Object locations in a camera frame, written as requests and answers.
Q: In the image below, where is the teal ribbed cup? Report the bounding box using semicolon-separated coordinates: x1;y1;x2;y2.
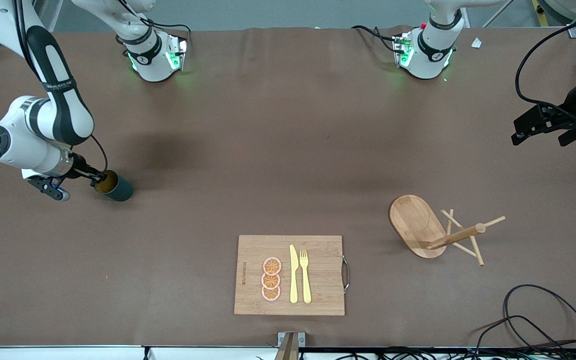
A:
93;170;134;203

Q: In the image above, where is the wooden cup rack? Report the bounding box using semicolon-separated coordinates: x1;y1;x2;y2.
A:
389;194;506;267

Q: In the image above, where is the yellow plastic knife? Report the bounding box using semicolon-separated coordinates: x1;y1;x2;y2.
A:
289;244;299;304

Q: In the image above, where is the yellow plastic fork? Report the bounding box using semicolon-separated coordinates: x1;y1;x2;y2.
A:
299;249;313;304

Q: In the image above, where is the bamboo cutting board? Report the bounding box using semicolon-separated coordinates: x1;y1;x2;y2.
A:
233;235;351;317

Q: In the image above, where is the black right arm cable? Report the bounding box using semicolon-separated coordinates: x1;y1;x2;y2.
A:
89;134;109;175

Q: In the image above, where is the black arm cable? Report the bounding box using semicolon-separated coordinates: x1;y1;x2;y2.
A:
514;12;576;123
89;134;109;175

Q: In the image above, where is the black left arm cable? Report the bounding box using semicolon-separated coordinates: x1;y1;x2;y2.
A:
514;12;576;123

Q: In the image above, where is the black table cable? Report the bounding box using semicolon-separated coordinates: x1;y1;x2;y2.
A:
470;315;561;351
503;284;576;351

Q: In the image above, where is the black right base cable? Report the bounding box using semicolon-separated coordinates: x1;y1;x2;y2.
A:
140;17;192;51

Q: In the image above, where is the black base cable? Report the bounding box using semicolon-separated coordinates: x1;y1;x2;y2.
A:
140;17;192;51
351;25;400;53

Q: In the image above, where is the black left base cable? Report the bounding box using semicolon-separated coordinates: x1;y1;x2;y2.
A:
351;25;400;53

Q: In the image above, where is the metal table edge bracket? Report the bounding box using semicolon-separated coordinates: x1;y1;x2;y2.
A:
274;331;306;360

